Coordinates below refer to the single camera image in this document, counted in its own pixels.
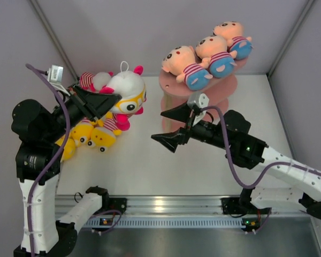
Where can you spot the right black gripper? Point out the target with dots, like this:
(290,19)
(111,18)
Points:
(182,136)

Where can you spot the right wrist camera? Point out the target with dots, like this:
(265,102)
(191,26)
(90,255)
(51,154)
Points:
(198,101)

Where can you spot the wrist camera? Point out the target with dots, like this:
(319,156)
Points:
(54,75)
(198,101)

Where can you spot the yellow plush right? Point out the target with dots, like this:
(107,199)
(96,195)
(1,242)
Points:
(103,137)

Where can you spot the large boy plush doll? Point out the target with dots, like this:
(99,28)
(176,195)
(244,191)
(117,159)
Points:
(233,33)

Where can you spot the yellow plush corner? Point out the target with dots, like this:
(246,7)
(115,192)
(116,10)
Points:
(69,150)

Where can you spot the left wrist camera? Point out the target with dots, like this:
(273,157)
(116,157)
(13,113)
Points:
(54,75)

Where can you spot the aluminium mounting rail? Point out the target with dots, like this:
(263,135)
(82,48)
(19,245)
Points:
(205,205)

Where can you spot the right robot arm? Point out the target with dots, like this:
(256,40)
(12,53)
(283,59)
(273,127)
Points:
(269,179)

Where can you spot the white slotted cable duct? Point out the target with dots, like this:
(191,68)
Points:
(180,222)

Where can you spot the yellow plush left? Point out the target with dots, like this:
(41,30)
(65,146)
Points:
(81,133)

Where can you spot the small boy plush doll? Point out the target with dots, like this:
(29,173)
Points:
(181,62)

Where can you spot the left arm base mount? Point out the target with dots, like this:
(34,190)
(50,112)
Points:
(114,203)

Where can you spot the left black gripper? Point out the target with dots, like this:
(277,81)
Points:
(93,106)

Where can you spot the white pink plush glasses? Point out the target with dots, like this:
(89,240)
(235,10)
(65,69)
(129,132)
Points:
(131,87)

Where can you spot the white pink plush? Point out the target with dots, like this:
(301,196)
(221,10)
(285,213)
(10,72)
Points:
(94,82)

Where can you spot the pink three-tier shelf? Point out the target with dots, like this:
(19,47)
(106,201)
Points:
(215,93)

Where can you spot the yellow plush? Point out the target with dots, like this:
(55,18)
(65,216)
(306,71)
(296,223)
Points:
(81,133)
(103,137)

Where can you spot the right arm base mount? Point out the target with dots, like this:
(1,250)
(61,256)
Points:
(239,206)

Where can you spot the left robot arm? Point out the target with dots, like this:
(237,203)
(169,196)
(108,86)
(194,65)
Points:
(38,171)

